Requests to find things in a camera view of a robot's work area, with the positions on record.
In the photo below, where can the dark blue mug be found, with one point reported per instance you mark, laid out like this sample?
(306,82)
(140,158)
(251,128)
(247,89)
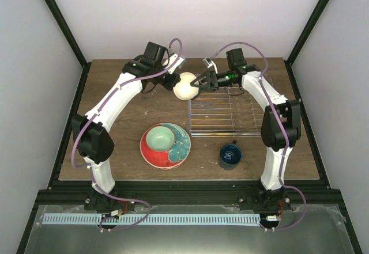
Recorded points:
(230,155)

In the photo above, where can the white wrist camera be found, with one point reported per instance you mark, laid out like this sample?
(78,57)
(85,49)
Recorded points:
(173,62)
(210,64)

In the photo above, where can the light green ceramic bowl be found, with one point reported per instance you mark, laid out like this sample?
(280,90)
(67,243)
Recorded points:
(160,138)

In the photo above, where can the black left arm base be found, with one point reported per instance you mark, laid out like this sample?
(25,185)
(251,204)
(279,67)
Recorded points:
(101,203)

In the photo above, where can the black aluminium frame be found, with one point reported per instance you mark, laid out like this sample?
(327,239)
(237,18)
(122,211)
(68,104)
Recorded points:
(185,192)

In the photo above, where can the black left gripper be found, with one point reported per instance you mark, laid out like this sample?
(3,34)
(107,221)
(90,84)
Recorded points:
(174,78)

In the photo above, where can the white bowl with blue rim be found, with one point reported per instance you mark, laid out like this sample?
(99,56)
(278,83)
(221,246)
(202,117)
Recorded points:
(183,90)

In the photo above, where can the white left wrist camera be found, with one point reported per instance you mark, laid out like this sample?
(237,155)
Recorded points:
(173,62)

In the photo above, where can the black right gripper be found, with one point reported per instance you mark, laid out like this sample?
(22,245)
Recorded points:
(209,87)

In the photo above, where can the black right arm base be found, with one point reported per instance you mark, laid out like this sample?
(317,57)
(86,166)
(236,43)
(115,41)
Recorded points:
(260,199)

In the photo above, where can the light blue slotted strip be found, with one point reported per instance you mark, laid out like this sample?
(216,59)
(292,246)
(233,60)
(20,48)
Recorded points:
(158,219)

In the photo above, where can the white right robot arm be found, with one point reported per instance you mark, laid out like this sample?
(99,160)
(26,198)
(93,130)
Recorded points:
(281,125)

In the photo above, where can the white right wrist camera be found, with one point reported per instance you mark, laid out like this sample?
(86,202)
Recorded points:
(210,64)

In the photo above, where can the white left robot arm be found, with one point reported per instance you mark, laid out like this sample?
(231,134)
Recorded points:
(91,132)

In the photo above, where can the wire dish rack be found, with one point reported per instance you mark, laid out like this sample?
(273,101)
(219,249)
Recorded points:
(229,111)

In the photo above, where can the red and teal plate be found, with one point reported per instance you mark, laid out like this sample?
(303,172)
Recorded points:
(174,156)

